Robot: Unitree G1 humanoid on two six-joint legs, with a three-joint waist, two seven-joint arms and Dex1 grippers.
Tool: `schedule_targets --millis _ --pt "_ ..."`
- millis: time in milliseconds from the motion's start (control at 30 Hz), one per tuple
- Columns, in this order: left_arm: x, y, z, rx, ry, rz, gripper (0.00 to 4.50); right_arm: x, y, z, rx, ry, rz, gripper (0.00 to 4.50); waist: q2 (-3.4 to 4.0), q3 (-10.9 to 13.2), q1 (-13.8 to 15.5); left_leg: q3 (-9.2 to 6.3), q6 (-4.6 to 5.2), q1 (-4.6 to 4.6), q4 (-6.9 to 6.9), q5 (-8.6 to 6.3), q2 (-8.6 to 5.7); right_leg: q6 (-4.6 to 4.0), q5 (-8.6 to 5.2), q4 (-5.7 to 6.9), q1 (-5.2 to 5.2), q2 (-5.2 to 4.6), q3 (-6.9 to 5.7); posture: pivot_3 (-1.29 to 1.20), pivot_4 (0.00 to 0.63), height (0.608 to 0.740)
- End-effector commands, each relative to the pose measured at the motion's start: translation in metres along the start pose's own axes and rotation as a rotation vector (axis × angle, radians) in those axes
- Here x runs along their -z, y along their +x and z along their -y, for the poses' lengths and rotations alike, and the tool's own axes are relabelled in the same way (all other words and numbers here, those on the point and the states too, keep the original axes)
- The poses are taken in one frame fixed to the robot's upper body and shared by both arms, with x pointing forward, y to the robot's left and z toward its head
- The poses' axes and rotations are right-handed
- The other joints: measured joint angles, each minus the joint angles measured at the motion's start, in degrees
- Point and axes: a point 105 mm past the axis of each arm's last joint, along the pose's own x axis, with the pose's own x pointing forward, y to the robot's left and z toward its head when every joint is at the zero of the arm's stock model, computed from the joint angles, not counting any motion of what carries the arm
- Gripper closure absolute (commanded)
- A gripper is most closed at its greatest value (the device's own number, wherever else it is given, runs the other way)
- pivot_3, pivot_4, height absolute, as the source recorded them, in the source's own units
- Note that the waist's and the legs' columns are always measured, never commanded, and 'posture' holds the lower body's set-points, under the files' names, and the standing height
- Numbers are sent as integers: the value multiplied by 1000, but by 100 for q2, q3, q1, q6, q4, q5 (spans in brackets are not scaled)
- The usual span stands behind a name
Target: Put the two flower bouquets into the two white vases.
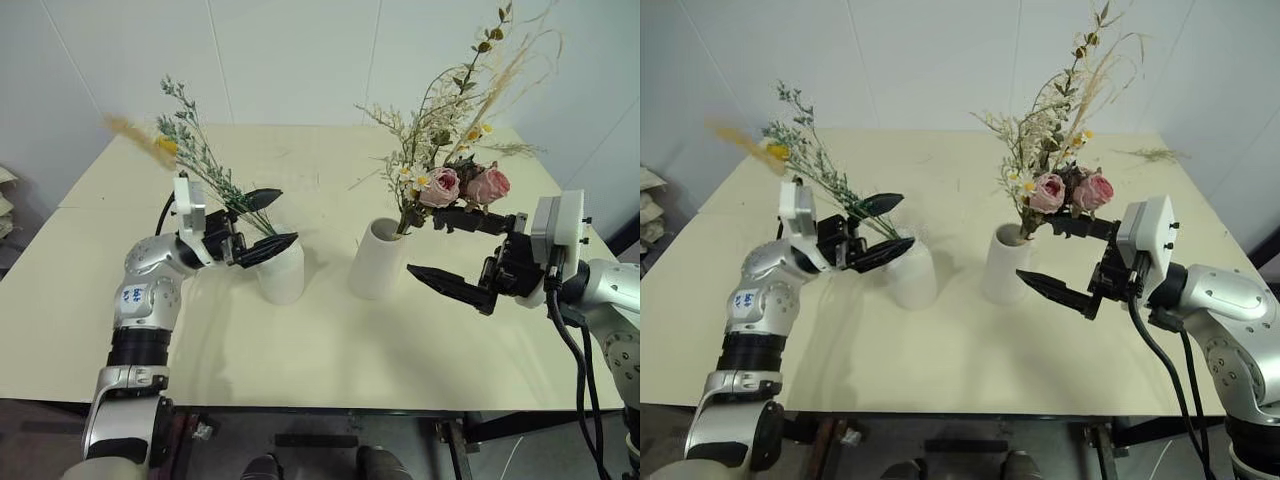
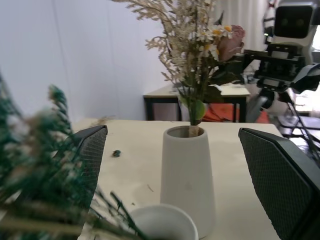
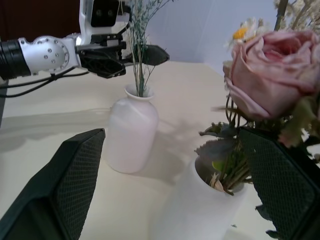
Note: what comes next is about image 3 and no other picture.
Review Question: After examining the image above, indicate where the blue-green dried flower bouquet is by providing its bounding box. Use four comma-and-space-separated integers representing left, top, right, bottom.
119, 0, 176, 98

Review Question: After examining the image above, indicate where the pink rose bouquet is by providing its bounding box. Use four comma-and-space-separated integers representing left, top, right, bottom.
194, 0, 320, 238

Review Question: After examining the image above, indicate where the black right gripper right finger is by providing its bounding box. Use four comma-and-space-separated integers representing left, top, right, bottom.
238, 126, 320, 240

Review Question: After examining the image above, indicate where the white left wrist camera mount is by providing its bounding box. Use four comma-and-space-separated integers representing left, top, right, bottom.
78, 0, 132, 48

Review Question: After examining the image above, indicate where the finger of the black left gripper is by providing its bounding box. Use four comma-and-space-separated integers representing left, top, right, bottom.
143, 44, 171, 67
76, 44, 127, 79

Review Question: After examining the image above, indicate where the white ceramic vase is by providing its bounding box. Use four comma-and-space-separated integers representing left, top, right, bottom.
107, 84, 160, 174
149, 157, 249, 240

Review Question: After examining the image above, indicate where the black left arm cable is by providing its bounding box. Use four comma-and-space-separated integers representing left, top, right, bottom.
0, 69, 90, 98

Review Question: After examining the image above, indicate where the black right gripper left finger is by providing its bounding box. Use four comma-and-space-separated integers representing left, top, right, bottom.
0, 127, 106, 240

